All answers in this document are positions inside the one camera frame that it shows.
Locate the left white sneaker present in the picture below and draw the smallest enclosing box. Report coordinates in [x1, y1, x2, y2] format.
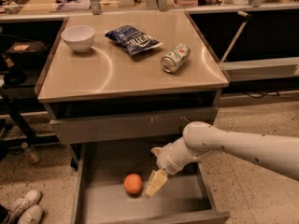
[7, 189, 42, 224]

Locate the white stick black tip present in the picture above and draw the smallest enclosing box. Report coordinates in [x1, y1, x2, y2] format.
[221, 11, 252, 63]

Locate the right white sneaker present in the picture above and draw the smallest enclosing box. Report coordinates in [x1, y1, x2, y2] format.
[17, 204, 43, 224]

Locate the grey top drawer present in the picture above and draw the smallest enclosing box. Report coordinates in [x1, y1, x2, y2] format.
[50, 106, 218, 145]

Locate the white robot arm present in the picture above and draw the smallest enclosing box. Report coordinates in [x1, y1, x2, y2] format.
[145, 121, 299, 198]

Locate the plastic bottle on floor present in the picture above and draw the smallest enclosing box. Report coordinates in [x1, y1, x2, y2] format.
[21, 143, 40, 164]

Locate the dark bag with label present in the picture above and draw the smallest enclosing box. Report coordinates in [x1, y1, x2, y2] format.
[5, 41, 48, 59]

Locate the green white soda can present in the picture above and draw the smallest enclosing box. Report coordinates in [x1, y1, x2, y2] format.
[161, 44, 191, 73]

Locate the blue chip bag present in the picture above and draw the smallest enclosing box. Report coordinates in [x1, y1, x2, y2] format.
[105, 25, 163, 56]

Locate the orange fruit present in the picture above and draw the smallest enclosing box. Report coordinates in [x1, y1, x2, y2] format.
[123, 174, 142, 195]

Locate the white sneaker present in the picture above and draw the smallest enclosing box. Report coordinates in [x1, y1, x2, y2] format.
[7, 189, 42, 224]
[17, 204, 43, 224]

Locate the black floor cable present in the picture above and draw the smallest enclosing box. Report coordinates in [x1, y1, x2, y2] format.
[242, 90, 280, 99]

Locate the white bowl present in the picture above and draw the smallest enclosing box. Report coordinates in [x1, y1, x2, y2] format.
[61, 25, 95, 52]

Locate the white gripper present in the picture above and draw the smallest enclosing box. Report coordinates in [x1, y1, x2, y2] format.
[144, 137, 215, 198]

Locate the grey drawer cabinet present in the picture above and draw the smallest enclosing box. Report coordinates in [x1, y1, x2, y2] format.
[36, 10, 229, 161]

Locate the open middle drawer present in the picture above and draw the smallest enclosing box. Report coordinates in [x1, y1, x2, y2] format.
[70, 137, 230, 224]

